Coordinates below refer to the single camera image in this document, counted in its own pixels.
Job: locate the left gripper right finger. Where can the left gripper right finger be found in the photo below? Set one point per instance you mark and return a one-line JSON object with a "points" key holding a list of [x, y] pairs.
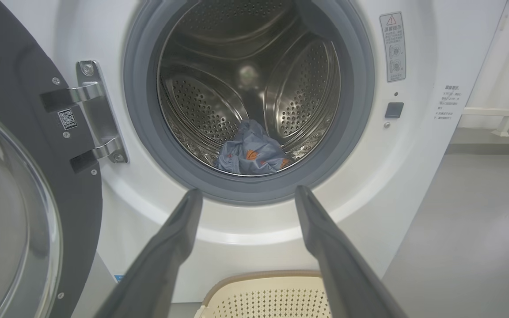
{"points": [[338, 265]]}

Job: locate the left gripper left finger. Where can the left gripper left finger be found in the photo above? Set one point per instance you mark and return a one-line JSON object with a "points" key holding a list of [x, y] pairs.
{"points": [[161, 265]]}

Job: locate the blue orange-print pajama pants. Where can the blue orange-print pajama pants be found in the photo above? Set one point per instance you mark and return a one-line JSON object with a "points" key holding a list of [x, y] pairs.
{"points": [[250, 152]]}

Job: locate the black glass washer door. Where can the black glass washer door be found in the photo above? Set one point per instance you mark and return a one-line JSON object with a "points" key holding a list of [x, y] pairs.
{"points": [[11, 66]]}

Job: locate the white front-load washing machine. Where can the white front-load washing machine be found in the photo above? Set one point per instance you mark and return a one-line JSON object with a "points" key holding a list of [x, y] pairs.
{"points": [[413, 176]]}

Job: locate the metal door hinge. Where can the metal door hinge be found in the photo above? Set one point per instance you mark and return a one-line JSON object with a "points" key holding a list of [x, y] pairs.
{"points": [[100, 115]]}

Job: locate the stainless steel washing machine drum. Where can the stainless steel washing machine drum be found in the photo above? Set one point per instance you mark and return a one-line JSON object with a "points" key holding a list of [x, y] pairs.
{"points": [[245, 66]]}

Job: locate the blue energy label sticker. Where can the blue energy label sticker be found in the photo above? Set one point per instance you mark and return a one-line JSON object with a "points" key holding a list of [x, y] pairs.
{"points": [[119, 278]]}

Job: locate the cream perforated laundry basket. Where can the cream perforated laundry basket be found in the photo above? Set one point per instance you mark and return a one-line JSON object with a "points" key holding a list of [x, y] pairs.
{"points": [[272, 300]]}

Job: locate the white QR code sticker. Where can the white QR code sticker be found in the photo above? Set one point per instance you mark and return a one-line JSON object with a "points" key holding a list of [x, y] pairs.
{"points": [[67, 119]]}

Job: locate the grey warning sticker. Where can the grey warning sticker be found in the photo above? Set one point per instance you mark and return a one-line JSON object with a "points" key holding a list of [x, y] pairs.
{"points": [[393, 44]]}

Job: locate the white metal frame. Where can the white metal frame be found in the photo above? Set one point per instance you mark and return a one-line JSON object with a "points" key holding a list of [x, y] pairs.
{"points": [[502, 112]]}

